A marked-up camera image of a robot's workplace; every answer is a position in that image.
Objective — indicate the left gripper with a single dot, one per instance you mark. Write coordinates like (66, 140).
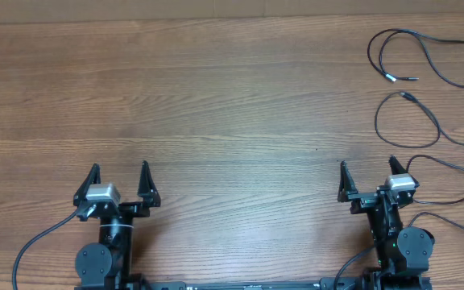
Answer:
(144, 190)

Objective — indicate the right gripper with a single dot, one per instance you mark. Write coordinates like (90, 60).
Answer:
(373, 200)

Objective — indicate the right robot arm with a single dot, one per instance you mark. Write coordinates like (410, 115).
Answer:
(403, 252)

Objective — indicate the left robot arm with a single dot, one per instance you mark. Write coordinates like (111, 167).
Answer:
(106, 264)

